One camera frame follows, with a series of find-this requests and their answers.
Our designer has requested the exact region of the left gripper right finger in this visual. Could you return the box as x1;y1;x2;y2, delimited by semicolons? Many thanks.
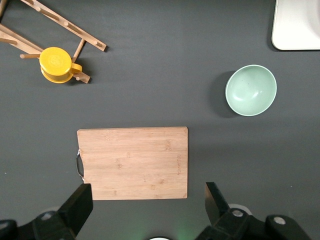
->
194;181;313;240

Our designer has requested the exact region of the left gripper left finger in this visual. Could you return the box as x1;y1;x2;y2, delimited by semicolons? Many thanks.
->
0;183;94;240

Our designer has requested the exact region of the wooden cutting board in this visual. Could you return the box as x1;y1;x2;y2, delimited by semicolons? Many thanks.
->
75;126;189;201

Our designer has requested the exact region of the light green bowl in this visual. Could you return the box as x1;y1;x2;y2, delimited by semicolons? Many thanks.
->
225;64;278;117

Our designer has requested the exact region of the yellow mug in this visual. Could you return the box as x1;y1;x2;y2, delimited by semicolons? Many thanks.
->
39;46;83;84

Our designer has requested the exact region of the wooden peg mug rack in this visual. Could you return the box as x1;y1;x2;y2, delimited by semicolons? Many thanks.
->
0;0;108;85

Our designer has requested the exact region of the cream bear print tray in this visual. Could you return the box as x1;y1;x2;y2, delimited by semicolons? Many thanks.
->
271;0;320;51

